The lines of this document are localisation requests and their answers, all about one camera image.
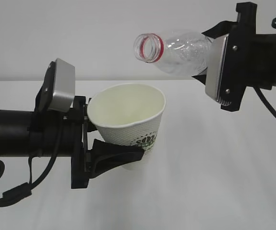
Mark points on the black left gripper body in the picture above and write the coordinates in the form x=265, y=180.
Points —
x=60, y=133

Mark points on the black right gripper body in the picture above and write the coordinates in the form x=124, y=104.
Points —
x=249, y=59

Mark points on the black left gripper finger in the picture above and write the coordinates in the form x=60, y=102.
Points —
x=106, y=156

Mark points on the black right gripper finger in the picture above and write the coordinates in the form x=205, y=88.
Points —
x=201, y=78
x=220, y=29

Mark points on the Nongfu Spring water bottle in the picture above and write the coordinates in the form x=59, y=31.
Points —
x=182, y=53

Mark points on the white paper cup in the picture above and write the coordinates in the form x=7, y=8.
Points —
x=128, y=114

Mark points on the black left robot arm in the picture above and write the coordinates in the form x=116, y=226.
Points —
x=15, y=139

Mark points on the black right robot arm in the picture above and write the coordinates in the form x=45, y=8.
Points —
x=239, y=58

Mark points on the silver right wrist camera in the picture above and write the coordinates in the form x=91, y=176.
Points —
x=215, y=64

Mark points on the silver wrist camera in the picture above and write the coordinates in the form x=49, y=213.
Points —
x=64, y=86
x=215, y=64

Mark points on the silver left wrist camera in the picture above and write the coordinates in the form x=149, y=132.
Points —
x=64, y=86

